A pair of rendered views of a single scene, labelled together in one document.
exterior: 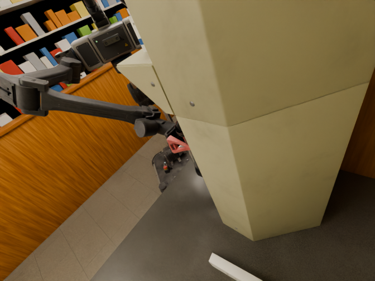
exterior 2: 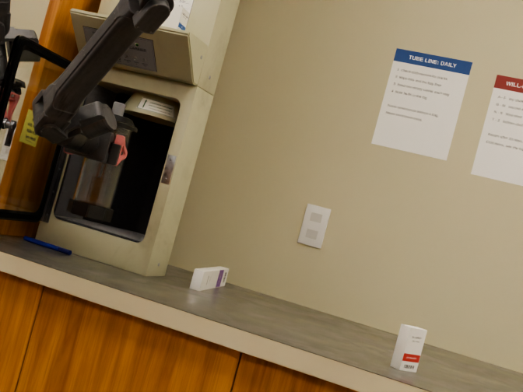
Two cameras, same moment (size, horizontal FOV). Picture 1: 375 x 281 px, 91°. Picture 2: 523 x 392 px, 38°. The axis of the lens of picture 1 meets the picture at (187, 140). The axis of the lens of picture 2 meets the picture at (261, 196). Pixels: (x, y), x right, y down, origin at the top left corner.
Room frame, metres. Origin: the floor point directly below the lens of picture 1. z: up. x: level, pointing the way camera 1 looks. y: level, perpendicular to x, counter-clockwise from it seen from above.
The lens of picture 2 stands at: (1.20, 1.60, 1.16)
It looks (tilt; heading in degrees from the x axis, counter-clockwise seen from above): 1 degrees up; 234
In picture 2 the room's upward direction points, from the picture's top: 15 degrees clockwise
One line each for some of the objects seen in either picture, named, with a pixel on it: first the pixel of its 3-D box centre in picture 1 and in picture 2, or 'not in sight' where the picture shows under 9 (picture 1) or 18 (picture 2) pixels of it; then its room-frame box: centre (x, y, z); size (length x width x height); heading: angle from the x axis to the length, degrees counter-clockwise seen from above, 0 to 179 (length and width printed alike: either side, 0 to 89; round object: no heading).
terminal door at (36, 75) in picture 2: not in sight; (29, 135); (0.61, -0.14, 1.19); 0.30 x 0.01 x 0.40; 41
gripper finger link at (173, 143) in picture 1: (182, 141); (111, 149); (0.47, 0.02, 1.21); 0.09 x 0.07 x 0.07; 37
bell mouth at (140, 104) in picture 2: not in sight; (156, 109); (0.30, -0.17, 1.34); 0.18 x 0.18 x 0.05
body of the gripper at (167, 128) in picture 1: (172, 130); (83, 140); (0.55, 0.03, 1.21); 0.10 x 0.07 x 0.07; 127
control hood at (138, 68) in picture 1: (193, 52); (134, 47); (0.44, -0.09, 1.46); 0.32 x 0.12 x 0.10; 126
